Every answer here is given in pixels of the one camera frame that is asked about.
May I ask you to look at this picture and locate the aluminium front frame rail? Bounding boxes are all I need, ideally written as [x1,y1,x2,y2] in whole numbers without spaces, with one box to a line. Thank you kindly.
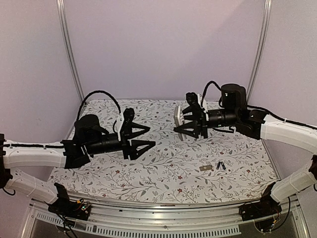
[21,195,310,238]

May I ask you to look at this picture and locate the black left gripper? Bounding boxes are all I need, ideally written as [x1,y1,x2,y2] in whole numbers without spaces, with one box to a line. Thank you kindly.
[86,123,156,161]

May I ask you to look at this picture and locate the left aluminium corner post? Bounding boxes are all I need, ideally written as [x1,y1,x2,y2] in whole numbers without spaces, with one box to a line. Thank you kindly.
[56,0,85,102]

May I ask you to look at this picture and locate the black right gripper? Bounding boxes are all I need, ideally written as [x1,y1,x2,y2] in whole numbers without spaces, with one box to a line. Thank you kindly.
[174,105,238,139]

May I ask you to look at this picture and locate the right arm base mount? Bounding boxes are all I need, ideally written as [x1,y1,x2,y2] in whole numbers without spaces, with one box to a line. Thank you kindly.
[239,182,282,233]

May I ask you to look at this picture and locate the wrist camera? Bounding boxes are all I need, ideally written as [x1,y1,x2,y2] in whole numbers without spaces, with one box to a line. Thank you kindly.
[113,113,124,141]
[186,92,208,114]

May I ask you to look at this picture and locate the right aluminium corner post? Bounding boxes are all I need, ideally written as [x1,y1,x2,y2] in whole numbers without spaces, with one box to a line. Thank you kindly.
[247,0,272,102]

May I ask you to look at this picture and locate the aluminium corner post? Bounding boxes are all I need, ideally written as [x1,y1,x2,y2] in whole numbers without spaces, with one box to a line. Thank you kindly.
[56,0,85,102]
[247,0,272,102]

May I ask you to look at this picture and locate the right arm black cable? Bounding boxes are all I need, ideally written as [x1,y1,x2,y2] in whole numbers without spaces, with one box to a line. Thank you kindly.
[202,80,223,102]

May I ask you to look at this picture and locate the small white remote control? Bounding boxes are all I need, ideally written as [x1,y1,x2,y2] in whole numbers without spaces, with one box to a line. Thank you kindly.
[173,105,186,141]

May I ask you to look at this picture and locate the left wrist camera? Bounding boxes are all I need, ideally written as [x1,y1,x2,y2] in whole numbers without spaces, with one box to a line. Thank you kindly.
[113,113,124,141]

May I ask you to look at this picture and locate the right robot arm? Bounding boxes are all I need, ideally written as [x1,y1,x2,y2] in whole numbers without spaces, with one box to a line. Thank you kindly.
[174,83,317,216]

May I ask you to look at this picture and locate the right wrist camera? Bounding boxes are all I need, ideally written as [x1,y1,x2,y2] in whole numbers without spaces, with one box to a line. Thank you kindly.
[186,92,208,114]

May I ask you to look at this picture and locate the small grey battery cover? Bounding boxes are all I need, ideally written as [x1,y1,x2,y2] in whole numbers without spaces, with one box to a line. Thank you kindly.
[199,165,213,172]

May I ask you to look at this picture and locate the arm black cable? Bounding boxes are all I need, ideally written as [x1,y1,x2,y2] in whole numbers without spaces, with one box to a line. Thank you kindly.
[75,90,122,124]
[202,80,223,102]

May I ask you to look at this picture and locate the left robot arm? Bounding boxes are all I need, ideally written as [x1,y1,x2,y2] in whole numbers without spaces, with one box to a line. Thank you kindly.
[0,108,156,215]

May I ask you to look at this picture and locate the floral patterned table mat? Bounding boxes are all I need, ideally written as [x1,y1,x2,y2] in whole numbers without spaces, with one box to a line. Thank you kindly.
[49,100,279,204]

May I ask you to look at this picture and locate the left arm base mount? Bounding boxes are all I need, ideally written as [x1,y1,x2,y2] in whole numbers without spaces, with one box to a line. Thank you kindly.
[48,183,92,221]

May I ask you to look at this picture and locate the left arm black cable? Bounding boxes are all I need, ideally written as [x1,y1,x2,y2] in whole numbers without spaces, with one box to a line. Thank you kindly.
[75,90,122,124]

